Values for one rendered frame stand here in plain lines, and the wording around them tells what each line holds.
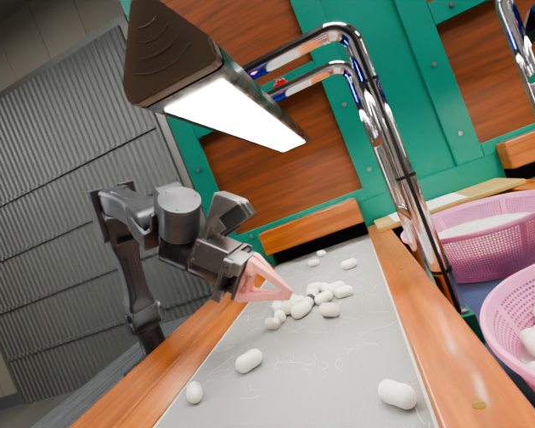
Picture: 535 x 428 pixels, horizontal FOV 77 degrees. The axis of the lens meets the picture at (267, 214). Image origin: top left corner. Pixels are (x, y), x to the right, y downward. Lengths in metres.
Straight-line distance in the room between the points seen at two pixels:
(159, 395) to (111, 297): 2.75
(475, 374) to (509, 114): 0.89
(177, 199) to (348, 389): 0.30
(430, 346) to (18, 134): 3.56
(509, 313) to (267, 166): 0.80
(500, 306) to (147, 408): 0.41
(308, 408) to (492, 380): 0.16
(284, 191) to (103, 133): 2.23
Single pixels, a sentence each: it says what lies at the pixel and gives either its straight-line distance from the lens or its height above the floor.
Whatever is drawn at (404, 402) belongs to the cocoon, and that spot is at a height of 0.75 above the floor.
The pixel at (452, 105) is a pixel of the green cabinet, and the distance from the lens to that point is 1.07.
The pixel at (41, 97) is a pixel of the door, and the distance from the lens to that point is 3.51.
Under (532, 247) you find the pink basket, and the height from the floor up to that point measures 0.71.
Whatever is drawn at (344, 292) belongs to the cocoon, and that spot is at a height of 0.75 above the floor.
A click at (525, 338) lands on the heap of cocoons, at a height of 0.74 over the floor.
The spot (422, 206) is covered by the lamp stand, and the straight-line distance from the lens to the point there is 0.47.
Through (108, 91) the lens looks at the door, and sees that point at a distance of 3.08.
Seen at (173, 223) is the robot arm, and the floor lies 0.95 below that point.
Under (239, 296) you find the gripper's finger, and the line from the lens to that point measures 0.49.
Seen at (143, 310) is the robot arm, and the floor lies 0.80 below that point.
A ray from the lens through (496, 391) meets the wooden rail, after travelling 0.29.
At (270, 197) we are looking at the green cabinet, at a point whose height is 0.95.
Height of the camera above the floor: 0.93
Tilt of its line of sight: 1 degrees down
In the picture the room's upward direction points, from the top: 22 degrees counter-clockwise
